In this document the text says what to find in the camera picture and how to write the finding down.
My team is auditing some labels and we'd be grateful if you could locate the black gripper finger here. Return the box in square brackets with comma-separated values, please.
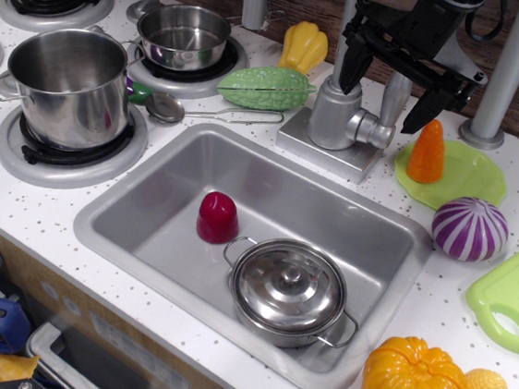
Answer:
[401, 87, 461, 134]
[339, 35, 373, 95]

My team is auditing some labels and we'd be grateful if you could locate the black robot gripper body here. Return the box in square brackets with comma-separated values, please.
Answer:
[343, 0, 488, 103]

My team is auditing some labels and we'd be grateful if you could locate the silver faucet lever handle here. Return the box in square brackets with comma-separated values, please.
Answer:
[379, 71, 412, 128]

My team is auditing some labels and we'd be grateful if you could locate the yellow toy bell pepper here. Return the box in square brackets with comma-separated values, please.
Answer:
[278, 20, 329, 75]

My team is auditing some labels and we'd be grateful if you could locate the orange toy carrot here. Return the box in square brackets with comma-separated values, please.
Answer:
[406, 119, 446, 184]

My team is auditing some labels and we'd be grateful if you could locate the silver toy faucet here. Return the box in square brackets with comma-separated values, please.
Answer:
[224, 0, 411, 188]

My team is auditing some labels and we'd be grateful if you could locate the light green toy plate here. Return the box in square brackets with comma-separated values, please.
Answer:
[394, 140, 507, 211]

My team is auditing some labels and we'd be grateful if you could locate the green toy bitter gourd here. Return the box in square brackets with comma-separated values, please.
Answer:
[217, 67, 317, 111]

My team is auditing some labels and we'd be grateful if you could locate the purple striped toy onion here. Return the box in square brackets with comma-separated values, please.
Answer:
[431, 197, 509, 262]

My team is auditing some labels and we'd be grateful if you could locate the small steel saucepan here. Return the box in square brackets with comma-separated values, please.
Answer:
[127, 0, 232, 72]

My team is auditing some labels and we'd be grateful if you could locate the back right stove burner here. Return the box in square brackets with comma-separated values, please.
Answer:
[127, 37, 248, 100]

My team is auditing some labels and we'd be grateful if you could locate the steel toy spoon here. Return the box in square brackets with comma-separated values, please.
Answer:
[144, 91, 284, 125]

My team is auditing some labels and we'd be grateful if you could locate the red toy pepper half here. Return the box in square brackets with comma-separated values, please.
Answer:
[196, 191, 239, 244]

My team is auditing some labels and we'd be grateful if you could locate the purple toy eggplant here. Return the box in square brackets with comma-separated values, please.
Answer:
[127, 78, 152, 105]

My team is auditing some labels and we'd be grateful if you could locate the lidded steel pot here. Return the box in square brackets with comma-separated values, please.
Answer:
[223, 237, 359, 348]

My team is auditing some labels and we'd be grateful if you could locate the grey toy sink basin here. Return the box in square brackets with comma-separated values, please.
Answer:
[57, 109, 445, 389]

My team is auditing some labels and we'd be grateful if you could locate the orange toy pumpkin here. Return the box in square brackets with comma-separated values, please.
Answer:
[361, 336, 465, 389]

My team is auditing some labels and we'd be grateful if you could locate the large steel stock pot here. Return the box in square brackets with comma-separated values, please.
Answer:
[0, 29, 132, 152]

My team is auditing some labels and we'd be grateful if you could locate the back left stove burner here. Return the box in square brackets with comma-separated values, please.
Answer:
[0, 0, 114, 33]

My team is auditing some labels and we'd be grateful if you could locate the front stove burner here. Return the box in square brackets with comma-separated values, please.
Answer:
[0, 105, 148, 189]

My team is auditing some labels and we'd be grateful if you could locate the yellow cloth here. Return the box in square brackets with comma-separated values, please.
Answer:
[0, 353, 40, 383]

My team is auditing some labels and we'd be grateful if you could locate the grey vertical post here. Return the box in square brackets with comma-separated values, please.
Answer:
[458, 9, 519, 151]

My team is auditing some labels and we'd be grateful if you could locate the black cable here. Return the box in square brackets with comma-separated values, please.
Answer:
[463, 0, 508, 44]

